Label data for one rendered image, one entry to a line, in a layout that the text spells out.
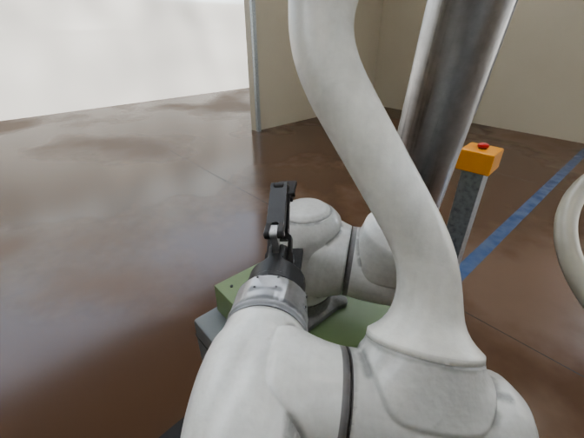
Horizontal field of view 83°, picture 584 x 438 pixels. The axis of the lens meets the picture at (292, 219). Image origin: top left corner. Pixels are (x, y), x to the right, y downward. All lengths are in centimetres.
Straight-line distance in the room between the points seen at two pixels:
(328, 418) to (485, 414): 12
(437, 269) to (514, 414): 12
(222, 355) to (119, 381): 166
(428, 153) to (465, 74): 11
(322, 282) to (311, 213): 15
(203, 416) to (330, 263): 45
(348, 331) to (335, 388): 52
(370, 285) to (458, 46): 43
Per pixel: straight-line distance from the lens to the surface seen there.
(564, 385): 219
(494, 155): 139
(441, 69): 50
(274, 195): 47
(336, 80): 33
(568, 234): 65
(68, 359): 217
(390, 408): 30
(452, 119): 52
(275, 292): 36
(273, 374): 29
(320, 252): 66
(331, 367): 30
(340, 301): 85
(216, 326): 93
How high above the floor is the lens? 148
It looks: 30 degrees down
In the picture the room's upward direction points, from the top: straight up
